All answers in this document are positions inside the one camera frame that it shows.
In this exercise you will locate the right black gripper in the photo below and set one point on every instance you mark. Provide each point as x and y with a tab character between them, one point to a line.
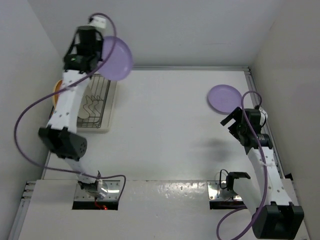
236	114

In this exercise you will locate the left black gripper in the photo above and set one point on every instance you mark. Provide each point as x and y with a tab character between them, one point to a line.
100	43

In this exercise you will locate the purple plate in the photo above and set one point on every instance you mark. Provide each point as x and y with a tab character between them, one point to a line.
224	98
120	63

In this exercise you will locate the cream plate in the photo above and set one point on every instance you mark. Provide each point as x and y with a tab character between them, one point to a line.
90	106

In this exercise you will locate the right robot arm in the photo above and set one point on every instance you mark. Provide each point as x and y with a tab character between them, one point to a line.
274	214

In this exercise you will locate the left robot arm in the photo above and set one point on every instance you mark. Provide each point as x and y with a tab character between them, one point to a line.
60	134

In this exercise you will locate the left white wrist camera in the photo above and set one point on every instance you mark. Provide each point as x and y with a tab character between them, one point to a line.
98	22

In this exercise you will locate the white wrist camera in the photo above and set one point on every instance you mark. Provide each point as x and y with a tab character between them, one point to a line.
98	22
263	116

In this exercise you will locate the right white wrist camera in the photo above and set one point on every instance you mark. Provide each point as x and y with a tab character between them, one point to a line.
263	116

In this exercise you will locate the dark wire dish rack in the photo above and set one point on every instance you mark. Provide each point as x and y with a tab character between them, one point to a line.
100	86

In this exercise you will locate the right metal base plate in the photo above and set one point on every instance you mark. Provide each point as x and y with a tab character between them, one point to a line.
217	191

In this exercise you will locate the metal base plate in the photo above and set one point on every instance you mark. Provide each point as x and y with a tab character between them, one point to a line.
217	191
112	188

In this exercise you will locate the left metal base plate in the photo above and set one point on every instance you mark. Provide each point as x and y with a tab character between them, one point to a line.
112	188

